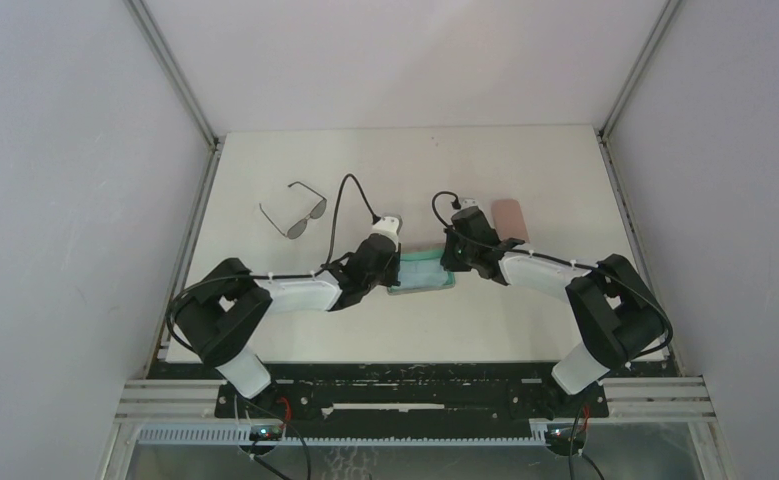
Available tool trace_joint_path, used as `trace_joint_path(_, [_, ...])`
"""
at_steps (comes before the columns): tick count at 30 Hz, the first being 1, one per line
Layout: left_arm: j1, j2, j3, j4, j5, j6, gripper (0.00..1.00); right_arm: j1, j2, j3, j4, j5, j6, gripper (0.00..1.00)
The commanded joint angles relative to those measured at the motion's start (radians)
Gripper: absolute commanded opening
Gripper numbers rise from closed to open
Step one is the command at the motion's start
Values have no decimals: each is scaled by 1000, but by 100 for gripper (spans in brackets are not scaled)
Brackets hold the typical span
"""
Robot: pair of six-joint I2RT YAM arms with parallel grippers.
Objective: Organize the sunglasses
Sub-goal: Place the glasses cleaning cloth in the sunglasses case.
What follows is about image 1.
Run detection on grey marbled glasses case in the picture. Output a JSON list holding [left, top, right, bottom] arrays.
[[387, 243, 456, 295]]

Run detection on small light blue cloth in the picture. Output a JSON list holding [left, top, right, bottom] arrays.
[[398, 258, 450, 290]]

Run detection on pink glasses case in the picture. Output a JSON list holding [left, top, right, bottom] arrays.
[[491, 198, 530, 244]]

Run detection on black frame grey sunglasses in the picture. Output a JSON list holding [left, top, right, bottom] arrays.
[[258, 181, 328, 240]]

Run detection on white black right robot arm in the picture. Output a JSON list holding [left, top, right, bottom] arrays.
[[441, 199, 672, 396]]

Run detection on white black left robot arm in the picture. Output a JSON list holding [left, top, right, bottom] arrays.
[[166, 233, 401, 399]]

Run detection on black right camera cable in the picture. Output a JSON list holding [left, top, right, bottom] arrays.
[[431, 190, 674, 359]]

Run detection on black camera cable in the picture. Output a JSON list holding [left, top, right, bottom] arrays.
[[164, 173, 384, 352], [431, 190, 674, 359]]

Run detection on black left camera cable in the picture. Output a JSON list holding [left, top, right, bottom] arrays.
[[164, 173, 384, 352]]

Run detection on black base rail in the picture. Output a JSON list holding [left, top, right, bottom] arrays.
[[214, 362, 610, 440]]

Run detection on aluminium frame post right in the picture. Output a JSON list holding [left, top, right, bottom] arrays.
[[597, 0, 685, 144]]

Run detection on aluminium frame post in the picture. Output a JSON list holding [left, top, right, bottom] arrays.
[[597, 0, 685, 144], [123, 0, 221, 150]]

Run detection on aluminium frame post left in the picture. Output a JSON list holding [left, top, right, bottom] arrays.
[[123, 0, 221, 150]]

